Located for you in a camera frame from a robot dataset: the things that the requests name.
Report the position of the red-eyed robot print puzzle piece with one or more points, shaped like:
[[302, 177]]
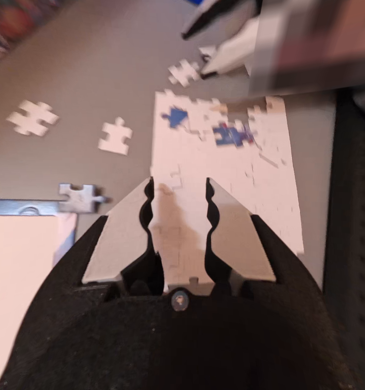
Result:
[[248, 135]]

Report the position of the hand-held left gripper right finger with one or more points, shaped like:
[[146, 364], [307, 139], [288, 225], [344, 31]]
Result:
[[243, 243]]

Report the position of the space and ocean print box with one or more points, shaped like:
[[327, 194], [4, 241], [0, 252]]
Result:
[[15, 21]]

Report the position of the sheet of joined puzzle pieces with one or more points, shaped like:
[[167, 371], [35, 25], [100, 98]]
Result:
[[185, 158]]

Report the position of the white puzzle tray blue rim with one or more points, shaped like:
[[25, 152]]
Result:
[[18, 274]]

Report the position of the dark blue red-marked puzzle piece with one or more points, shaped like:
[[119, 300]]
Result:
[[229, 136]]

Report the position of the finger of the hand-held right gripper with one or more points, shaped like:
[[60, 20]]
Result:
[[237, 48], [219, 12]]

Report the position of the grey crater print puzzle piece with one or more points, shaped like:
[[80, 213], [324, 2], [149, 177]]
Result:
[[79, 198]]

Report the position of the white puzzle piece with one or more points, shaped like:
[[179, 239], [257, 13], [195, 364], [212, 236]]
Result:
[[184, 72], [115, 137], [33, 117]]

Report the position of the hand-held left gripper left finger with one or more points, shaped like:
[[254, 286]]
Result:
[[115, 243]]

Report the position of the blue star print puzzle piece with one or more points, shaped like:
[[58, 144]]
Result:
[[176, 117]]

